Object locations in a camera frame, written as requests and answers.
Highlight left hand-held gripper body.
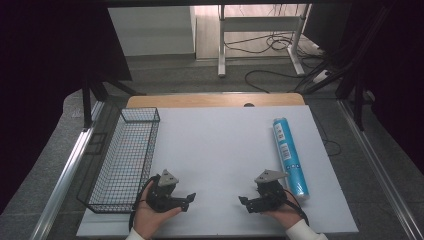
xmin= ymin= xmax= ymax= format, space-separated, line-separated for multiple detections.
xmin=145 ymin=168 xmax=185 ymax=213

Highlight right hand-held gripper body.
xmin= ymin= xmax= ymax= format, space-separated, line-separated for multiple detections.
xmin=248 ymin=169 xmax=290 ymax=214

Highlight person's right hand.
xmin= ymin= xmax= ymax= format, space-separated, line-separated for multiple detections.
xmin=261 ymin=190 xmax=304 ymax=230

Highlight person's left hand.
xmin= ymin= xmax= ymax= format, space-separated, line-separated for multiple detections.
xmin=132 ymin=181 xmax=184 ymax=240

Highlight blue wrapped roll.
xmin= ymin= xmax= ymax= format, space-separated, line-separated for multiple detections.
xmin=272 ymin=116 xmax=311 ymax=201

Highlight white board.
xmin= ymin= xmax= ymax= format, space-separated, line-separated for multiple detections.
xmin=76 ymin=104 xmax=360 ymax=238

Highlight wooden table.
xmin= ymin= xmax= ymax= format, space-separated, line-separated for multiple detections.
xmin=126 ymin=92 xmax=306 ymax=109

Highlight black metal stand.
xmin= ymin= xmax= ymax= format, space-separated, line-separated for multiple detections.
xmin=334 ymin=66 xmax=374 ymax=132
xmin=80 ymin=74 xmax=147 ymax=132

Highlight white power strip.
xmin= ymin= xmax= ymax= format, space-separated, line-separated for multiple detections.
xmin=312 ymin=69 xmax=332 ymax=85

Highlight white cabinet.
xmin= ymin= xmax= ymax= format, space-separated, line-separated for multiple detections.
xmin=107 ymin=5 xmax=197 ymax=58

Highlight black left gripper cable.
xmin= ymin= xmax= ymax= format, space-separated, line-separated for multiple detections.
xmin=128 ymin=175 xmax=160 ymax=232

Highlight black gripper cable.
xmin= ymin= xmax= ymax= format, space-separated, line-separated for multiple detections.
xmin=128 ymin=175 xmax=160 ymax=232
xmin=282 ymin=188 xmax=311 ymax=227

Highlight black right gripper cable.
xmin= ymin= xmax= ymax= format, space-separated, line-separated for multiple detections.
xmin=282 ymin=188 xmax=311 ymax=227

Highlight black wire basket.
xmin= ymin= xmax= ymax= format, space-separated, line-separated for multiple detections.
xmin=76 ymin=106 xmax=161 ymax=215

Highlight thin black table cable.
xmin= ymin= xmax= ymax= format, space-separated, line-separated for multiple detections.
xmin=310 ymin=109 xmax=343 ymax=158

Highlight aluminium rail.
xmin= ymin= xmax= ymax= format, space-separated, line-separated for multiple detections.
xmin=337 ymin=99 xmax=424 ymax=240
xmin=29 ymin=100 xmax=106 ymax=240

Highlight black floor cables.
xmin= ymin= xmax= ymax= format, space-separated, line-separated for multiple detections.
xmin=223 ymin=31 xmax=331 ymax=94

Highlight white metal desk frame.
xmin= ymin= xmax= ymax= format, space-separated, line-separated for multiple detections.
xmin=217 ymin=4 xmax=312 ymax=79

